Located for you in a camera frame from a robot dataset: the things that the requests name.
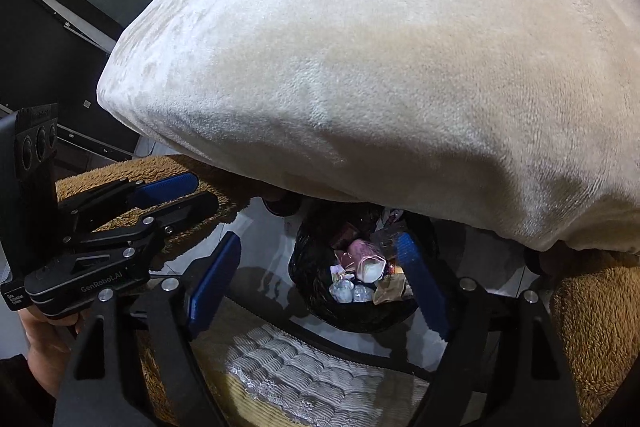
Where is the black trash bin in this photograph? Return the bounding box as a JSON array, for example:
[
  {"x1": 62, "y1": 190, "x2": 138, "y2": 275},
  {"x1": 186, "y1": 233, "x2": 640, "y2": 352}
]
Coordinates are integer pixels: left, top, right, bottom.
[{"x1": 288, "y1": 202, "x2": 447, "y2": 334}]

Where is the black camera box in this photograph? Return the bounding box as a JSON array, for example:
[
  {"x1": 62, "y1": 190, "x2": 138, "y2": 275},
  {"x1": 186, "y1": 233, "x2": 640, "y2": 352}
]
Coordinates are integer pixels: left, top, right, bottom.
[{"x1": 1, "y1": 104, "x2": 62, "y2": 287}]

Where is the beige plush bed blanket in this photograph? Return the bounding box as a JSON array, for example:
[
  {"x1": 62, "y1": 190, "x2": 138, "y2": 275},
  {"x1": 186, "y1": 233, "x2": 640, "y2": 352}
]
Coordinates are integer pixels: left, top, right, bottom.
[{"x1": 96, "y1": 0, "x2": 639, "y2": 253}]

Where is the brown fuzzy blanket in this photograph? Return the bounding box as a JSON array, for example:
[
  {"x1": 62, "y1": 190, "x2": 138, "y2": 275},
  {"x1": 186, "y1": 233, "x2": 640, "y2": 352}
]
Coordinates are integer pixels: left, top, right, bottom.
[{"x1": 54, "y1": 154, "x2": 640, "y2": 427}]

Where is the clear crumpled plastic wrap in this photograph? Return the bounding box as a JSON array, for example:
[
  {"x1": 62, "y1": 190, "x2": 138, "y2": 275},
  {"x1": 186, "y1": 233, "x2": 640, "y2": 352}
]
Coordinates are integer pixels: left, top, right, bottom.
[{"x1": 329, "y1": 279, "x2": 374, "y2": 303}]

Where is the brown paper bag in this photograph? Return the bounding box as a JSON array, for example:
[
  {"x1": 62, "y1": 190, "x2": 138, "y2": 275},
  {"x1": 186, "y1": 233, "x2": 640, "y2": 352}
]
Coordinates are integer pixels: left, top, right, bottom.
[{"x1": 372, "y1": 273, "x2": 413, "y2": 305}]

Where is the pink snack box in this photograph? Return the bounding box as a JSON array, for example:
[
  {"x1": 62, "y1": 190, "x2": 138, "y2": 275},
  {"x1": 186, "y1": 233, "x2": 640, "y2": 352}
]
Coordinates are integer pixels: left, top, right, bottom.
[{"x1": 347, "y1": 239, "x2": 386, "y2": 284}]

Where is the left bare hand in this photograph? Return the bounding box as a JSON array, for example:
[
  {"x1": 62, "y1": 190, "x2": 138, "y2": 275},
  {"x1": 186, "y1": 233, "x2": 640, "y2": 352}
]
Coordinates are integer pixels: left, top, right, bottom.
[{"x1": 18, "y1": 307, "x2": 79, "y2": 398}]

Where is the grey quilted floor mat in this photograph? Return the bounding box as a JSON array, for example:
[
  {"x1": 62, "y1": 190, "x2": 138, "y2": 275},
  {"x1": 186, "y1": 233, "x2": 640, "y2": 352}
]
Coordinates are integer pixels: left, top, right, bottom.
[{"x1": 191, "y1": 299, "x2": 428, "y2": 426}]

